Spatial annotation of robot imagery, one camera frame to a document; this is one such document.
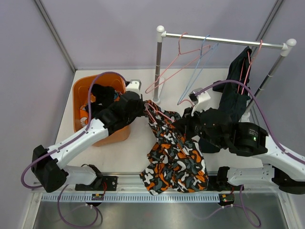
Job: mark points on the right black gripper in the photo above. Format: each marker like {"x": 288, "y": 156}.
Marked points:
{"x": 187, "y": 120}

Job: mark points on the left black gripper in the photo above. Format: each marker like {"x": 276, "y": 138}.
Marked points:
{"x": 140, "y": 112}

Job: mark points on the black shorts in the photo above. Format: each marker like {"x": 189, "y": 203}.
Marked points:
{"x": 98, "y": 89}

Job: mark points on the blue orange patterned shorts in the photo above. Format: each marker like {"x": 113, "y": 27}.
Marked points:
{"x": 103, "y": 102}

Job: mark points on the orange grey camouflage shorts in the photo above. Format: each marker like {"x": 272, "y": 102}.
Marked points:
{"x": 175, "y": 162}

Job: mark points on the blue wire hanger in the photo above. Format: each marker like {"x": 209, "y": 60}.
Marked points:
{"x": 204, "y": 59}

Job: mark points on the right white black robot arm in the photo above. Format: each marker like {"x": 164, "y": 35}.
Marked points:
{"x": 281, "y": 168}

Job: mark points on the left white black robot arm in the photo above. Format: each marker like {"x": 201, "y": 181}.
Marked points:
{"x": 51, "y": 165}

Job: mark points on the dark navy shorts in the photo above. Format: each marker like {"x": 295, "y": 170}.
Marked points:
{"x": 234, "y": 97}

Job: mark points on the pink hanger under navy shorts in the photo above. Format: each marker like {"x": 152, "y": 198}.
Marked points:
{"x": 250, "y": 61}

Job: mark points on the orange plastic laundry basket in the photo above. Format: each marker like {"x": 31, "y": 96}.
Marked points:
{"x": 80, "y": 98}

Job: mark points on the silver clothes rack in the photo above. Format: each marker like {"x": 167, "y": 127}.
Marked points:
{"x": 157, "y": 85}

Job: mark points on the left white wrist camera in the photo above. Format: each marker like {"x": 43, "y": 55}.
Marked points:
{"x": 134, "y": 86}

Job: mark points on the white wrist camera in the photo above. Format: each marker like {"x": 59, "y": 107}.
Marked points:
{"x": 134, "y": 86}
{"x": 200, "y": 101}

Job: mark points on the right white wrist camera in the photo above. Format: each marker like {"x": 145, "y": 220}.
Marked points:
{"x": 200, "y": 101}

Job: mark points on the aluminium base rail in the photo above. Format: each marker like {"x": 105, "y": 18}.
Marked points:
{"x": 89, "y": 178}

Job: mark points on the white slotted cable duct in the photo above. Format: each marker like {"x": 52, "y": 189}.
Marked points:
{"x": 131, "y": 198}

